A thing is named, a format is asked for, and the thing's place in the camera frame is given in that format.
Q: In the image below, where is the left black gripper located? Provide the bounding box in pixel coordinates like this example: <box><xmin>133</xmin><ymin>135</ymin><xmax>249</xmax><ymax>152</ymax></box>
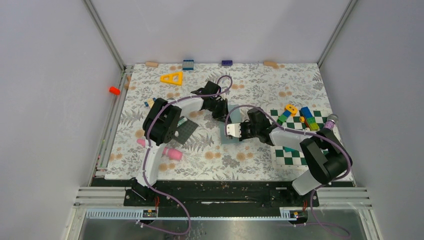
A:
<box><xmin>207</xmin><ymin>98</ymin><xmax>232</xmax><ymax>124</ymax></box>

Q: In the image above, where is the light blue envelope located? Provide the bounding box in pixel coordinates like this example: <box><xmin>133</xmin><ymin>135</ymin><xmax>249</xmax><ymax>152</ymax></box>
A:
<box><xmin>218</xmin><ymin>108</ymin><xmax>242</xmax><ymax>145</ymax></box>

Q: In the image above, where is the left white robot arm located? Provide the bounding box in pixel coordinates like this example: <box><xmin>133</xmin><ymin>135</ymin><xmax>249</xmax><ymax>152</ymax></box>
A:
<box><xmin>135</xmin><ymin>81</ymin><xmax>232</xmax><ymax>206</ymax></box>

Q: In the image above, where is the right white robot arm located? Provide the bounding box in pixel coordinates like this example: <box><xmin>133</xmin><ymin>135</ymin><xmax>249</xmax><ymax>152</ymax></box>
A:
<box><xmin>235</xmin><ymin>107</ymin><xmax>353</xmax><ymax>206</ymax></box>

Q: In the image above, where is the blue green lego block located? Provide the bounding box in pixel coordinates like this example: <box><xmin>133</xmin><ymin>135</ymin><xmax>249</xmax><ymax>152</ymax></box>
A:
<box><xmin>276</xmin><ymin>110</ymin><xmax>292</xmax><ymax>125</ymax></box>

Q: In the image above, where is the teal small block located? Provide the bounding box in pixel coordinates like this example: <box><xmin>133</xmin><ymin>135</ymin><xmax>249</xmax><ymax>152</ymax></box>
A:
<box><xmin>283</xmin><ymin>147</ymin><xmax>296</xmax><ymax>153</ymax></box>

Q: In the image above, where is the grey lego baseplate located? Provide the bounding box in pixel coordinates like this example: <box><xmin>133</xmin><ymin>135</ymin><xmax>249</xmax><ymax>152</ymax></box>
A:
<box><xmin>173</xmin><ymin>119</ymin><xmax>199</xmax><ymax>145</ymax></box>

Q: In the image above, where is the dark purple lego brick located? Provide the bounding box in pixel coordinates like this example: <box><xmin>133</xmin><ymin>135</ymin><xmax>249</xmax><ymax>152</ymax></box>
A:
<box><xmin>221</xmin><ymin>60</ymin><xmax>233</xmax><ymax>66</ymax></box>

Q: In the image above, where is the green white chessboard mat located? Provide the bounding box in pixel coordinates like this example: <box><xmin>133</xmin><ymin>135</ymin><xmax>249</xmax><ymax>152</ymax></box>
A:
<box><xmin>270</xmin><ymin>107</ymin><xmax>332</xmax><ymax>170</ymax></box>

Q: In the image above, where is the yellow triangle toy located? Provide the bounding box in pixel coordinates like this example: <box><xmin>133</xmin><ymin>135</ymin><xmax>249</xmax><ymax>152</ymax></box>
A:
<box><xmin>160</xmin><ymin>71</ymin><xmax>183</xmax><ymax>86</ymax></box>

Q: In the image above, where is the blue lego brick stack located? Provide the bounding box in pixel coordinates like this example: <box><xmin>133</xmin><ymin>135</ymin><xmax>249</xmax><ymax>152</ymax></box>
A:
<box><xmin>181</xmin><ymin>59</ymin><xmax>195</xmax><ymax>71</ymax></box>

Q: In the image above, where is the rainbow lego brick stack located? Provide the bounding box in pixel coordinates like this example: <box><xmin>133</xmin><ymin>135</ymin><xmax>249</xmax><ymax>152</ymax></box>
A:
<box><xmin>300</xmin><ymin>106</ymin><xmax>320</xmax><ymax>131</ymax></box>

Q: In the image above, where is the wooden toy car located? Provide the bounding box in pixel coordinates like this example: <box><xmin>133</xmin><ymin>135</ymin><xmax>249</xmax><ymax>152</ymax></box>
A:
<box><xmin>144</xmin><ymin>97</ymin><xmax>156</xmax><ymax>109</ymax></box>

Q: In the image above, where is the right wooden cylinder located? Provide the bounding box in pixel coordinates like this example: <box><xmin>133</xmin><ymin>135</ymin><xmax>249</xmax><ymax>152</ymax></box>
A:
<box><xmin>263</xmin><ymin>61</ymin><xmax>280</xmax><ymax>69</ymax></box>

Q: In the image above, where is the wooden cylinder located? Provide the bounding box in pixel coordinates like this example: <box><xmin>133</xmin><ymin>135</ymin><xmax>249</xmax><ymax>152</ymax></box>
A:
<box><xmin>145</xmin><ymin>61</ymin><xmax>159</xmax><ymax>68</ymax></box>
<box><xmin>263</xmin><ymin>61</ymin><xmax>280</xmax><ymax>69</ymax></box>

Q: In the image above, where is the floral table mat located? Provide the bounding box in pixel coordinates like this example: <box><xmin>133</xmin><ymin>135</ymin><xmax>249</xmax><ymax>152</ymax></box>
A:
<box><xmin>105</xmin><ymin>63</ymin><xmax>331</xmax><ymax>181</ymax></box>

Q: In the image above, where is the left wooden cylinder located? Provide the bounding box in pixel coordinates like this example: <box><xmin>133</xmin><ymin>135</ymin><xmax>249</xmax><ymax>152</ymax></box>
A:
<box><xmin>145</xmin><ymin>61</ymin><xmax>159</xmax><ymax>68</ymax></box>

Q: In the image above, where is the orange red cap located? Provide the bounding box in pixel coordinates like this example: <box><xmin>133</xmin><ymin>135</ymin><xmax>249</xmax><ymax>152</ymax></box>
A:
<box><xmin>109</xmin><ymin>86</ymin><xmax>121</xmax><ymax>96</ymax></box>

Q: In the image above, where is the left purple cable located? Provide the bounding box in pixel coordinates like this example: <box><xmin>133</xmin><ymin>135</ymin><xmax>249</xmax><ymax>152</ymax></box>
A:
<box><xmin>141</xmin><ymin>75</ymin><xmax>234</xmax><ymax>236</ymax></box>

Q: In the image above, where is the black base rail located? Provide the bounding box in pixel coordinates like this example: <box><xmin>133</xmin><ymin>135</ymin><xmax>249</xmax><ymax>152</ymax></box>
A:
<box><xmin>123</xmin><ymin>179</ymin><xmax>324</xmax><ymax>218</ymax></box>

